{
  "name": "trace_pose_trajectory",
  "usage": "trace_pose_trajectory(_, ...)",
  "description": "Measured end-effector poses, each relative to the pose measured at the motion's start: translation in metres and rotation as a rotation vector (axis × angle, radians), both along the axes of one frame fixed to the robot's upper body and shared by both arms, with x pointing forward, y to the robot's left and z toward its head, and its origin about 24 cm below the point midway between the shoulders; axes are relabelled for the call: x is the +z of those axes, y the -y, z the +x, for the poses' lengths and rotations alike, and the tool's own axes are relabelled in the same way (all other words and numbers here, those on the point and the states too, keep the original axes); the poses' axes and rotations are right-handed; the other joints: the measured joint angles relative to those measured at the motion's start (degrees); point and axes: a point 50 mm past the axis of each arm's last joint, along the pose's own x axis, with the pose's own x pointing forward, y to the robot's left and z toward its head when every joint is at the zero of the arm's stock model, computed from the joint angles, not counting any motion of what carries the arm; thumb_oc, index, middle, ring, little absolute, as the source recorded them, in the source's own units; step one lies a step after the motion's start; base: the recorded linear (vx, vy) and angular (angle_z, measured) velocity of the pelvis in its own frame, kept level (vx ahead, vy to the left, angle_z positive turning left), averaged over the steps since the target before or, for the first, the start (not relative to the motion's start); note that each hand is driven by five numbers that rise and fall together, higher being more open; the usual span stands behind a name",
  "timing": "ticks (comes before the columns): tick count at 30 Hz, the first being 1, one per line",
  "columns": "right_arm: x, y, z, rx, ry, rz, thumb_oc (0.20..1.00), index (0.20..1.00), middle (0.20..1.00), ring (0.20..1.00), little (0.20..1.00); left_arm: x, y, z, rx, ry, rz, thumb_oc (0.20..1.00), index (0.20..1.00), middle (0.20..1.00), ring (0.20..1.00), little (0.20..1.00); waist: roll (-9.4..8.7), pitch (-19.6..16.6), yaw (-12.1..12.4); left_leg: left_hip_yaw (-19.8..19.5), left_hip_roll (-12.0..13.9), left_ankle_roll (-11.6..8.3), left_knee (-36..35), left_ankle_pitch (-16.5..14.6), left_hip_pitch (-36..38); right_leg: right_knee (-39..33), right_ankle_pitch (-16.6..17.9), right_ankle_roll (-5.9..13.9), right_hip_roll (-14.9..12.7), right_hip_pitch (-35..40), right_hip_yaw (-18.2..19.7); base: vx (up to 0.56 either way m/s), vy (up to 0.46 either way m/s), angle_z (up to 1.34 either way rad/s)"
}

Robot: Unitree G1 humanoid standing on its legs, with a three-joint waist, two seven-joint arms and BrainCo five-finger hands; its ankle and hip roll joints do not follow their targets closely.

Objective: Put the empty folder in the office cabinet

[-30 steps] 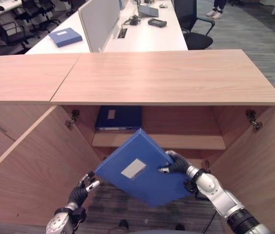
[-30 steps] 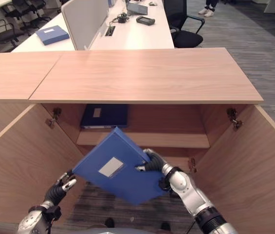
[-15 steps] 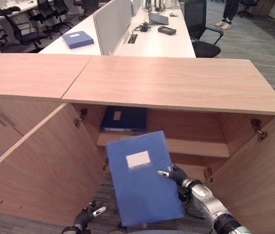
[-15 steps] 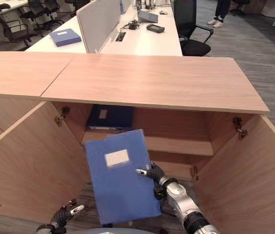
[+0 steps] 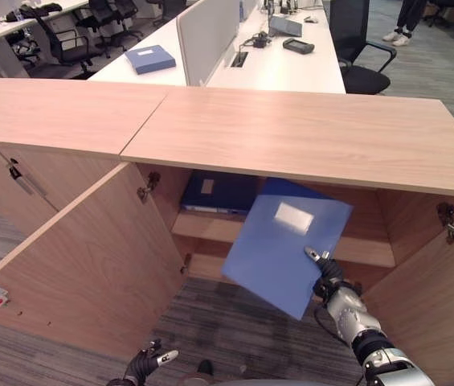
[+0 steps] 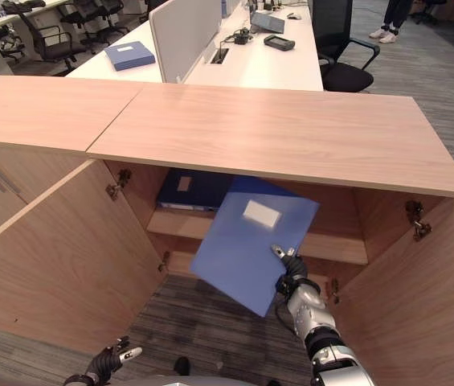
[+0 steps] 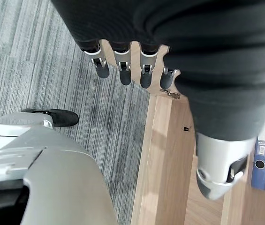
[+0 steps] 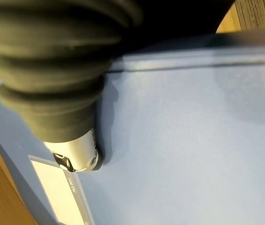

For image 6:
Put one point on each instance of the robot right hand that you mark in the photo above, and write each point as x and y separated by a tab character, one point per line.
294	268

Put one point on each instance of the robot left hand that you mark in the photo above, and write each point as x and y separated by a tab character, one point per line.
104	364

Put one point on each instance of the blue plastic folder white label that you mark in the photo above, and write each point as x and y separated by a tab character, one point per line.
242	249

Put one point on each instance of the robot right arm silver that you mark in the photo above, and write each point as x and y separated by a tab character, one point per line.
315	317

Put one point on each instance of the metal cabinet hinge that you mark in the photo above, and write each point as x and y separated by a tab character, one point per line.
334	290
418	221
164	261
115	188

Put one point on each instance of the wooden cabinet door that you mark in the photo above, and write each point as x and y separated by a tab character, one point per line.
70	257
419	305

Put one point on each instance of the dark blue binder folder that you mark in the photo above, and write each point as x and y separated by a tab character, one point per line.
194	193

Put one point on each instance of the open wooden office cabinet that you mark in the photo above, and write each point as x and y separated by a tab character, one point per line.
275	132

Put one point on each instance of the long white office desk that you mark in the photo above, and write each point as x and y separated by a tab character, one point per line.
258	64

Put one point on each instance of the black mesh office chair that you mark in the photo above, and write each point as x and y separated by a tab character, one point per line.
339	52

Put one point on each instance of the closed wooden cabinet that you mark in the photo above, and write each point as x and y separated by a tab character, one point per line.
42	112

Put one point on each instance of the blue box folder white label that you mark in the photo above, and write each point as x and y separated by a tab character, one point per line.
129	56

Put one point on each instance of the robot dark foot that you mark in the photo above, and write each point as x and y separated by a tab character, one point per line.
181	366

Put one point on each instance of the black handheld device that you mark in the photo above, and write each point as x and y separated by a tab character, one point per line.
278	42

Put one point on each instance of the grey laptop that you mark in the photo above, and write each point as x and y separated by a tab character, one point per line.
267	22

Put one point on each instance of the computer mouse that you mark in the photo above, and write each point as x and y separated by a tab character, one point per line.
294	16

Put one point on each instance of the grey desk divider panel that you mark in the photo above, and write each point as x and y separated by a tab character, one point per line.
182	36

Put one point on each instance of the person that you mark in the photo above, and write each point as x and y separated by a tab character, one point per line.
391	20

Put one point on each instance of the black bag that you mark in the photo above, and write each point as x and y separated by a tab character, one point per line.
7	8

